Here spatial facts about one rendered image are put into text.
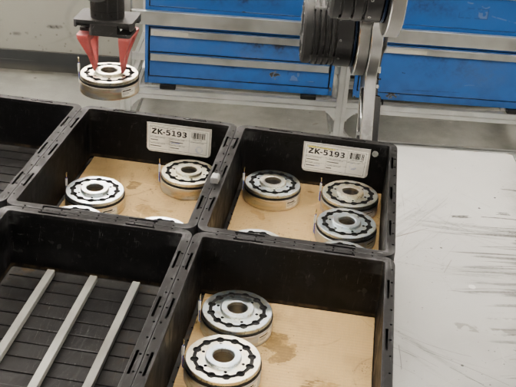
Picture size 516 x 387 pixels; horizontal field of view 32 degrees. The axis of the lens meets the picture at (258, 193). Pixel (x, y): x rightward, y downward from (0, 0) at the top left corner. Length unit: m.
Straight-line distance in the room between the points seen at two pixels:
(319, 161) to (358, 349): 0.50
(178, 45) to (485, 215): 1.75
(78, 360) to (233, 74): 2.31
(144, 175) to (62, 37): 2.75
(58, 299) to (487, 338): 0.73
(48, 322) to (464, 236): 0.91
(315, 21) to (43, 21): 2.29
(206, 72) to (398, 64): 0.73
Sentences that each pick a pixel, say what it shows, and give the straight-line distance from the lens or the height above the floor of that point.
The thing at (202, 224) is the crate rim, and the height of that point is 0.93.
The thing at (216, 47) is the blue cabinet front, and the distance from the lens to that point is 3.42.
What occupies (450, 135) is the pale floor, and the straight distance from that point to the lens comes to 4.09.
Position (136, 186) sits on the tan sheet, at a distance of 1.67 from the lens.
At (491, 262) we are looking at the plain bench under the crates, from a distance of 1.82.
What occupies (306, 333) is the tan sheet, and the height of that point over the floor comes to 0.83.
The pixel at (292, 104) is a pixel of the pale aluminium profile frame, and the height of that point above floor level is 0.28.
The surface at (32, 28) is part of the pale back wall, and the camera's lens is 4.44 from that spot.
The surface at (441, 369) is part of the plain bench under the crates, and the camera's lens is 1.52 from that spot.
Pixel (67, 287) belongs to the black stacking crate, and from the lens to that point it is 1.40.
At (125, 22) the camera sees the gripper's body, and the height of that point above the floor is 1.15.
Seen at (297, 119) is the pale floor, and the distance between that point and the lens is 4.05.
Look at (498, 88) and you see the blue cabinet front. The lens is 3.57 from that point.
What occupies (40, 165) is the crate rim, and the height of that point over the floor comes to 0.93.
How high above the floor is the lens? 1.63
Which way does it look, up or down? 29 degrees down
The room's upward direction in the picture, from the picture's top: 5 degrees clockwise
